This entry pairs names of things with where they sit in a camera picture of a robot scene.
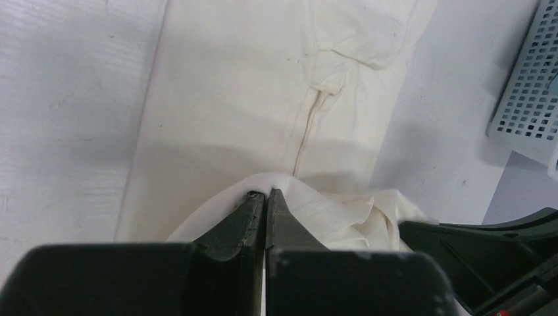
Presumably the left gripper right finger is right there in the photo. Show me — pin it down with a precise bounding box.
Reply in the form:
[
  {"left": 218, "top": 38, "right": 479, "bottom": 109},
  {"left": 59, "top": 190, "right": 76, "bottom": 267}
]
[{"left": 265, "top": 189, "right": 458, "bottom": 315}]

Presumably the cream white t shirt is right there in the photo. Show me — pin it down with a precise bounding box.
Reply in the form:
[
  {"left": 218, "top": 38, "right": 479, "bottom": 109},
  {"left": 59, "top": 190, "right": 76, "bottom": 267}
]
[{"left": 114, "top": 1, "right": 437, "bottom": 251}]

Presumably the white plastic basket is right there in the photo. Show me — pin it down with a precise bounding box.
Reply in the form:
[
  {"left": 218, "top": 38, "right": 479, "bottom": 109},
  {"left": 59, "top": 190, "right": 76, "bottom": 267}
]
[{"left": 488, "top": 1, "right": 557, "bottom": 180}]

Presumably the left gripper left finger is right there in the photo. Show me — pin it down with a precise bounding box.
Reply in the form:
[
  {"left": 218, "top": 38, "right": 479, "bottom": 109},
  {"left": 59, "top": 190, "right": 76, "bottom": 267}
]
[{"left": 1, "top": 192, "right": 265, "bottom": 315}]

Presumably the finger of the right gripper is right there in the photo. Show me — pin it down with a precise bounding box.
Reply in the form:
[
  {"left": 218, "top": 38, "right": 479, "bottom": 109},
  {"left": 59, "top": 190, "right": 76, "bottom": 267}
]
[{"left": 399, "top": 207, "right": 557, "bottom": 315}]

